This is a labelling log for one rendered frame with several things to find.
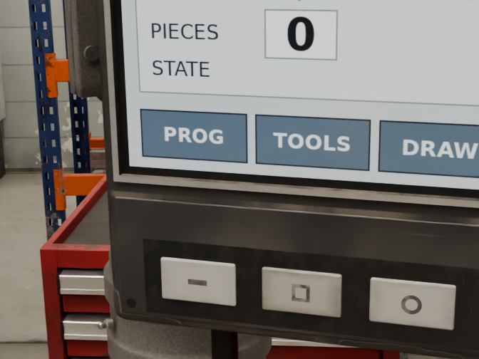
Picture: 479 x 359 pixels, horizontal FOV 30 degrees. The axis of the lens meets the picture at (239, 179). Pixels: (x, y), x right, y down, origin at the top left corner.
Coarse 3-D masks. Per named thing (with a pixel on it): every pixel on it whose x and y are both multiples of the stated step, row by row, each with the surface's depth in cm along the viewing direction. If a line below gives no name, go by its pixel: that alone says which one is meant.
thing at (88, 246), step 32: (96, 192) 150; (64, 224) 134; (96, 224) 139; (64, 256) 124; (96, 256) 124; (64, 288) 124; (96, 288) 123; (64, 320) 126; (96, 320) 126; (64, 352) 129; (96, 352) 128; (288, 352) 126; (320, 352) 125; (352, 352) 125; (384, 352) 123
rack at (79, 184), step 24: (48, 0) 256; (48, 24) 258; (48, 48) 260; (48, 72) 261; (48, 96) 263; (72, 96) 311; (48, 120) 266; (72, 120) 313; (48, 144) 268; (72, 144) 316; (96, 144) 316; (48, 168) 270; (96, 168) 278; (48, 192) 274; (72, 192) 272; (48, 216) 274
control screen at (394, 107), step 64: (128, 0) 40; (192, 0) 39; (256, 0) 38; (320, 0) 37; (384, 0) 37; (448, 0) 36; (128, 64) 41; (192, 64) 40; (256, 64) 39; (320, 64) 38; (384, 64) 37; (448, 64) 37; (128, 128) 42; (192, 128) 41; (256, 128) 40; (320, 128) 39; (384, 128) 38; (448, 128) 37
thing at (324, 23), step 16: (272, 16) 38; (288, 16) 38; (304, 16) 38; (320, 16) 38; (336, 16) 37; (272, 32) 38; (288, 32) 38; (304, 32) 38; (320, 32) 38; (336, 32) 38; (272, 48) 39; (288, 48) 38; (304, 48) 38; (320, 48) 38; (336, 48) 38
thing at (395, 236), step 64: (128, 192) 42; (192, 192) 41; (256, 192) 40; (320, 192) 39; (384, 192) 39; (448, 192) 38; (128, 256) 43; (192, 256) 42; (256, 256) 41; (320, 256) 40; (384, 256) 39; (448, 256) 39; (192, 320) 43; (256, 320) 42; (320, 320) 41; (384, 320) 40; (448, 320) 39
